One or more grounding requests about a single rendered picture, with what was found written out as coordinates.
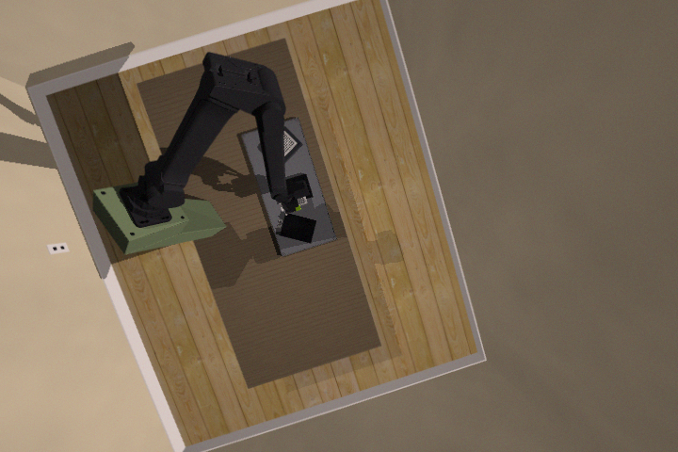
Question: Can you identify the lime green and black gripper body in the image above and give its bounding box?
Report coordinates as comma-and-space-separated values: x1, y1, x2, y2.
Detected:
282, 202, 299, 214

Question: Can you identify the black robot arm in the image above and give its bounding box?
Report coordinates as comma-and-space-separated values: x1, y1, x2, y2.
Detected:
120, 52, 313, 228

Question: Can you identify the white well plate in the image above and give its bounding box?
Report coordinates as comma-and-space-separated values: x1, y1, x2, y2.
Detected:
279, 197, 308, 211
283, 131, 297, 156

